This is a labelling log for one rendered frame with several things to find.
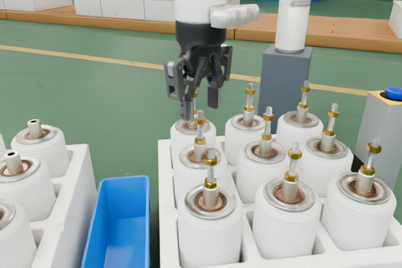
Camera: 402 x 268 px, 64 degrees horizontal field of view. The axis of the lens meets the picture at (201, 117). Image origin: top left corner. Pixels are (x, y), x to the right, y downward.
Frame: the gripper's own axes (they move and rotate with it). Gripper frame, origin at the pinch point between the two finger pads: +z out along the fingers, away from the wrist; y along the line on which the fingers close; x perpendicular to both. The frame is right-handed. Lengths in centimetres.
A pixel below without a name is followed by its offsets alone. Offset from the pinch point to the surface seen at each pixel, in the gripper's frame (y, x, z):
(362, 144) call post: -32.8, 19.4, 15.2
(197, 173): 4.0, 2.5, 10.0
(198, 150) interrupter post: 1.2, 0.5, 7.6
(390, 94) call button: -32.7, 22.1, 2.4
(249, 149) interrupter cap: -7.1, 5.7, 9.4
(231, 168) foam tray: -8.9, 0.9, 16.8
